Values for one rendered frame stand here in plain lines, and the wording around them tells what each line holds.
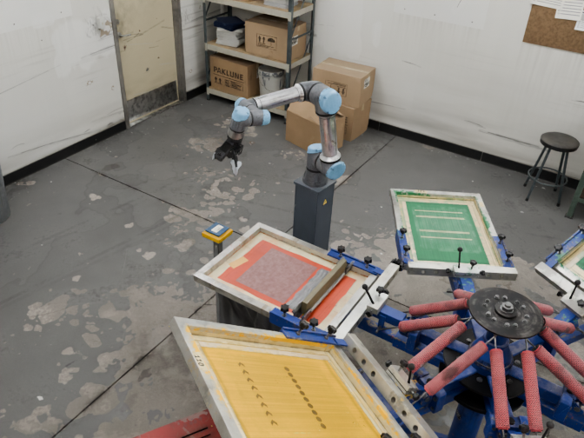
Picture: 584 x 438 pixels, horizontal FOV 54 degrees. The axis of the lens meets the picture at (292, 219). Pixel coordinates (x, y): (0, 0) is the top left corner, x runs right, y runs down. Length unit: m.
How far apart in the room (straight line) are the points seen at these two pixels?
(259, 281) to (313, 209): 0.61
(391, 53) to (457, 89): 0.81
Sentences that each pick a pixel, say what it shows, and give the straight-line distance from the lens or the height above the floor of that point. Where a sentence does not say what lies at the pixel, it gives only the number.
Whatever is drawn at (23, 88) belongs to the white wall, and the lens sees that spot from 5.84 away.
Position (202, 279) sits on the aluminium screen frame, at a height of 0.99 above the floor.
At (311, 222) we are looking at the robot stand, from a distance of 3.40.
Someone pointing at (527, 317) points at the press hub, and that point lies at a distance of 2.53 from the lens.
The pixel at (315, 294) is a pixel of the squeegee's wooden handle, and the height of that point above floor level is 1.06.
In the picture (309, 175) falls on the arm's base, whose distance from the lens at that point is 3.28.
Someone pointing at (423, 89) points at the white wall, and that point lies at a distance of 6.47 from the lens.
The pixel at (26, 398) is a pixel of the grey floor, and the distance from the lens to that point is 3.95.
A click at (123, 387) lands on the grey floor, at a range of 3.83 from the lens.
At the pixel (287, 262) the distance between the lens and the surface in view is 3.11.
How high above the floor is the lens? 2.92
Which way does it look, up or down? 35 degrees down
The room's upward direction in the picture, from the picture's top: 3 degrees clockwise
